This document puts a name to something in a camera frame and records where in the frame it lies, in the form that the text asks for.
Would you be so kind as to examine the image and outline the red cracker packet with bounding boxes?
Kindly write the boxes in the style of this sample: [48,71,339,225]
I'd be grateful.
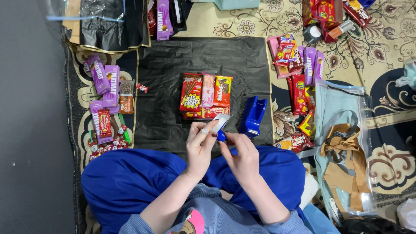
[286,74,308,116]

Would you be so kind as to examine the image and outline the light blue box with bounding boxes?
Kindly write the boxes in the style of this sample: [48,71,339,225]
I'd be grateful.
[191,0,261,11]

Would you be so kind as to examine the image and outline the black plastic sheet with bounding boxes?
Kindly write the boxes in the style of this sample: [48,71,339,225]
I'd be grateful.
[133,36,274,154]

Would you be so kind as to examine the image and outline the red brown biscuit packet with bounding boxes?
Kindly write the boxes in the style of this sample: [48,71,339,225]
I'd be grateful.
[287,45,305,73]

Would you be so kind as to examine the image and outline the black bag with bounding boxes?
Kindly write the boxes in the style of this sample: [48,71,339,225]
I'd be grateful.
[338,216,416,234]

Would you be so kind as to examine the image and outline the long red biscuit packet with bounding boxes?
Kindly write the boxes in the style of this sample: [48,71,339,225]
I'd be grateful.
[342,0,373,30]

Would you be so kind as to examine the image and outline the brown cake packet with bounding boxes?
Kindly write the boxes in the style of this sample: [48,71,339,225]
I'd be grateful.
[119,79,135,114]

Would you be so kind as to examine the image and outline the orange brown snack packet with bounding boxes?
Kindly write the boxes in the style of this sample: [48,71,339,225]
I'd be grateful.
[304,85,316,112]

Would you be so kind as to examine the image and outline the green candy packet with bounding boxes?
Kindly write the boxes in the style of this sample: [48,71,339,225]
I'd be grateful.
[118,113,131,145]

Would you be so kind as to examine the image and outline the stack of black gold bags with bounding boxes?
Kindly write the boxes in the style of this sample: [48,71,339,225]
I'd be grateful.
[62,0,152,54]

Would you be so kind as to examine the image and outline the black white tape roll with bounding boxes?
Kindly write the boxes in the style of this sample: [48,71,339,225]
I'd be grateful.
[303,24,323,45]

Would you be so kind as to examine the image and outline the red white biscuit packet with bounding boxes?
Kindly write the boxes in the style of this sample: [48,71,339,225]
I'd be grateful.
[273,133,314,154]

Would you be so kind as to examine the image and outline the purple wafer packet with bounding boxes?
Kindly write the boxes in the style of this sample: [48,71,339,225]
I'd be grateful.
[156,0,174,41]
[84,54,111,95]
[303,46,317,86]
[88,100,114,145]
[312,50,325,86]
[102,65,120,114]

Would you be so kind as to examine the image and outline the red yellow biscuit packet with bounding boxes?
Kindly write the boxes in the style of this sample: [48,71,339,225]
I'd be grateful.
[273,34,297,67]

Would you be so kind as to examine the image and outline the heap of red snack packets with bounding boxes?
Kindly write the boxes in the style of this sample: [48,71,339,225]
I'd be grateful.
[302,0,344,44]

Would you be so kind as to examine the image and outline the clear plastic bag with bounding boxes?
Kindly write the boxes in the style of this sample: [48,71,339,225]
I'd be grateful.
[45,0,127,23]

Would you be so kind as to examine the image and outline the red jelly gum packet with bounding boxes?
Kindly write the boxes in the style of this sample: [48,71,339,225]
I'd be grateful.
[97,109,112,138]
[182,106,231,120]

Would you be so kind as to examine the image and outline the person's grey blue sweater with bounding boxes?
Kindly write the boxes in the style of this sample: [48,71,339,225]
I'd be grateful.
[118,183,313,234]

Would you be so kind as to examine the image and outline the orange white glue tube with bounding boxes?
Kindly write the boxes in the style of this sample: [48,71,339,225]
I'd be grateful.
[328,20,355,39]

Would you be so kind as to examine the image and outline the white plastic bag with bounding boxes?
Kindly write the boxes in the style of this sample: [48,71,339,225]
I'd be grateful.
[396,198,416,232]

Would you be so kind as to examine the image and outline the person's left hand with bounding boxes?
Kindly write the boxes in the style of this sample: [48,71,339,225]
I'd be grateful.
[184,119,219,178]

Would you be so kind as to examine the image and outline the patterned beige rug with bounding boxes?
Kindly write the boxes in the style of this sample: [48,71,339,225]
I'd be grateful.
[63,0,416,234]

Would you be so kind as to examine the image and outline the person's blue trousers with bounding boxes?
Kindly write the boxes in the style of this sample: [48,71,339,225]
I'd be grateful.
[81,145,307,234]

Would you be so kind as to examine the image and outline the clear bag of ribbons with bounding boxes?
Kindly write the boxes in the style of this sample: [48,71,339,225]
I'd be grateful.
[297,80,379,225]

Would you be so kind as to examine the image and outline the person's right hand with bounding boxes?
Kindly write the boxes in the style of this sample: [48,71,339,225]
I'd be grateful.
[218,132,261,188]

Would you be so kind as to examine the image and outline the pink wafer packet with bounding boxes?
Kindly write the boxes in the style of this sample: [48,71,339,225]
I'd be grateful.
[200,71,216,108]

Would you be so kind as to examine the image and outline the blue tape dispenser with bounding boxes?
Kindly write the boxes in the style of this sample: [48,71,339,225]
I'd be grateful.
[239,96,268,138]

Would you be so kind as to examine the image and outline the light blue plastic bag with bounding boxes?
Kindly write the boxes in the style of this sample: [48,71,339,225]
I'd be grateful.
[395,59,416,91]

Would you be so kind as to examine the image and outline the pink box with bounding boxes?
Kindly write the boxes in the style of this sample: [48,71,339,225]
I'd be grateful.
[267,36,303,79]

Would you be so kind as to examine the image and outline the yellow red snack packet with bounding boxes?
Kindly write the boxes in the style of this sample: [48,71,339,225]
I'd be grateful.
[298,109,316,138]

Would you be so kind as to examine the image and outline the gold ribbon bow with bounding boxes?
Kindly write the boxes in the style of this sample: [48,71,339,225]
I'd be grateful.
[320,123,371,212]

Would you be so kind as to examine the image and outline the pile of small red candies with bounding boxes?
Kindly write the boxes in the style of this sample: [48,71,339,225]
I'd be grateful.
[88,125,130,162]

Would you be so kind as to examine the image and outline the white cloth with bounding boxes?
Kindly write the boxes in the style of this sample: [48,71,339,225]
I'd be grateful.
[299,172,320,211]

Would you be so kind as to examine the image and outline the red chocolate stick box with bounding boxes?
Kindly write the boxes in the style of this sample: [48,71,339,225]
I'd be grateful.
[179,73,203,112]

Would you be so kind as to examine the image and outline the orange chocolate biscuit packet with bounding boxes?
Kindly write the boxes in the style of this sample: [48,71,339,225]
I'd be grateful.
[213,75,233,108]

